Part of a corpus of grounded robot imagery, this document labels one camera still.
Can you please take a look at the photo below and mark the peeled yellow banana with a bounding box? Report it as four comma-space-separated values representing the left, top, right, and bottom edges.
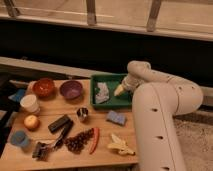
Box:
107, 133, 135, 155

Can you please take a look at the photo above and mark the orange apple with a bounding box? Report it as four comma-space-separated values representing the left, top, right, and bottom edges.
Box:
24, 115, 40, 130

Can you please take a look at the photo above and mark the black rectangular box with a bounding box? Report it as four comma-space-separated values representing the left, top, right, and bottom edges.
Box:
48, 115, 70, 133

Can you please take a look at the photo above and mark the purple bowl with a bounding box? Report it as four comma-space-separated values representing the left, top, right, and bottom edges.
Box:
59, 80, 83, 99

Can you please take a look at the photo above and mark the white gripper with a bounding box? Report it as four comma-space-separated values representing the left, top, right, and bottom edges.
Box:
114, 74, 138, 97

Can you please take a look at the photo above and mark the small metal cup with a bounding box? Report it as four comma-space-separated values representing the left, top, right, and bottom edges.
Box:
77, 107, 89, 122

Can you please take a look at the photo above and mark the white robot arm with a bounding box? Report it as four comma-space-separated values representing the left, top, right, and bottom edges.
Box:
114, 61, 203, 171

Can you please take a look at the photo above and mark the blue cloth at table edge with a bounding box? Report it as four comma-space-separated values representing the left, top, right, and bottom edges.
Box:
9, 89, 26, 102

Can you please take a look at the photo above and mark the bunch of dark grapes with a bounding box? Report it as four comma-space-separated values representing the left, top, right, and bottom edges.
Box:
64, 129, 94, 153

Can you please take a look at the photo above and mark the green plastic tray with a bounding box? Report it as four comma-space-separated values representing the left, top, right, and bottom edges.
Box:
90, 74, 132, 109

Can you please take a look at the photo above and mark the white crumpled cloth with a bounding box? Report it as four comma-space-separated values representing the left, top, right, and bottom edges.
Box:
95, 82, 109, 104

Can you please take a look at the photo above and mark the red bowl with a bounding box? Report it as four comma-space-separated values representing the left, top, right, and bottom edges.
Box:
32, 78, 55, 98

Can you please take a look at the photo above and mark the black handled spoon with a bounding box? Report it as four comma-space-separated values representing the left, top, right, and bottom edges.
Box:
53, 124, 72, 150

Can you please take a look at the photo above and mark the blue sponge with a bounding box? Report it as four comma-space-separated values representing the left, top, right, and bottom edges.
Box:
106, 111, 126, 126

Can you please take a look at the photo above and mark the black handled brush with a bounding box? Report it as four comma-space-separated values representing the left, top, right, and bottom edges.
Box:
31, 120, 74, 162

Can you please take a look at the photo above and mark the red chili pepper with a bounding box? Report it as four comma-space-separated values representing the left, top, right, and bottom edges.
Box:
89, 127, 100, 154

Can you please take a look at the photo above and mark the blue plastic cup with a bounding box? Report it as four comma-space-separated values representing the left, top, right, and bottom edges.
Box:
10, 130, 30, 148

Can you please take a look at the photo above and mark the white paper cup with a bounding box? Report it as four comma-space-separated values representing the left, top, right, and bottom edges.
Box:
20, 94, 40, 113

